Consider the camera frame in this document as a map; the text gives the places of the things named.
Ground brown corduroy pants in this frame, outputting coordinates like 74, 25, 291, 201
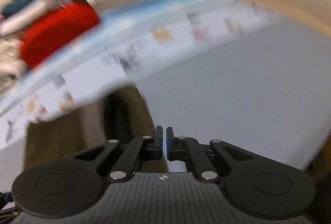
24, 85, 156, 170

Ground grey printed bed sheet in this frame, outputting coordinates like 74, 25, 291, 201
0, 0, 331, 175

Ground cream folded blanket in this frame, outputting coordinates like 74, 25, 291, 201
1, 31, 27, 98

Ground light blue patterned blanket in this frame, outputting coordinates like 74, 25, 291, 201
1, 0, 235, 113

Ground red folded blanket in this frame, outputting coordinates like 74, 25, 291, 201
18, 2, 100, 69

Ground white folded quilt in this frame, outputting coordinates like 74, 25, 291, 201
1, 0, 63, 36

